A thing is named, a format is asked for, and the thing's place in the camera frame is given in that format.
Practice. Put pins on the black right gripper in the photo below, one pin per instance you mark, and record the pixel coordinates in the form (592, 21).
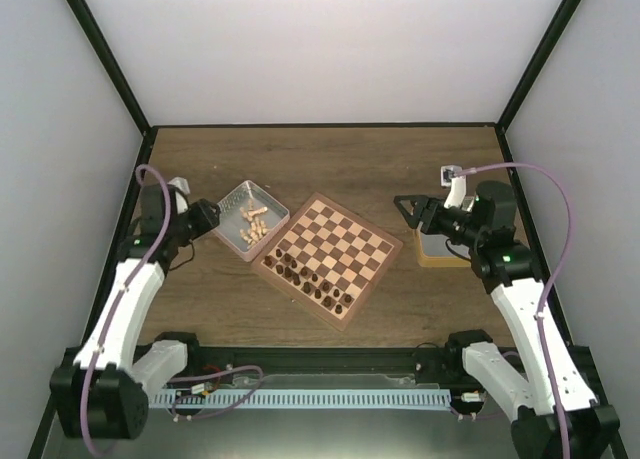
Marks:
(424, 203)

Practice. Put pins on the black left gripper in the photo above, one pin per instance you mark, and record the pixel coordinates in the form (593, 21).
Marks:
(208, 220)

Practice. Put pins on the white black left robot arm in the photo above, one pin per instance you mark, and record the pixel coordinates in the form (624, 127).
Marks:
(104, 392)

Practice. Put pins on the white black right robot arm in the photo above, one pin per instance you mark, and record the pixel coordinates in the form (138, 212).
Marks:
(552, 410)

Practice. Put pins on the wooden chess board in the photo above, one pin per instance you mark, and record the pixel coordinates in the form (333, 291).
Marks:
(330, 247)

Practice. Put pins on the yellow bear tin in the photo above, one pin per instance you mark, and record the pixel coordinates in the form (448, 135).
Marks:
(433, 251)

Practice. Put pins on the pink metal tin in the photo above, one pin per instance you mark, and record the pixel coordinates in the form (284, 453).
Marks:
(231, 221)

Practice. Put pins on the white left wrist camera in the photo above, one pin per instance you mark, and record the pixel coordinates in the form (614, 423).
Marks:
(181, 184)

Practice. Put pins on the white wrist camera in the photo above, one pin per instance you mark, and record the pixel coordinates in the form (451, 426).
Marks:
(181, 184)
(448, 173)

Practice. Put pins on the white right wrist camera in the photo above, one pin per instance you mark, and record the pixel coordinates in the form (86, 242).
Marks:
(448, 173)

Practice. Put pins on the black aluminium frame rail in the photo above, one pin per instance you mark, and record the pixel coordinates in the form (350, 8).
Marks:
(428, 364)

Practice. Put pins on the light blue slotted cable duct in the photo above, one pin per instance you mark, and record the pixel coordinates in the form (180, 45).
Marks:
(365, 399)

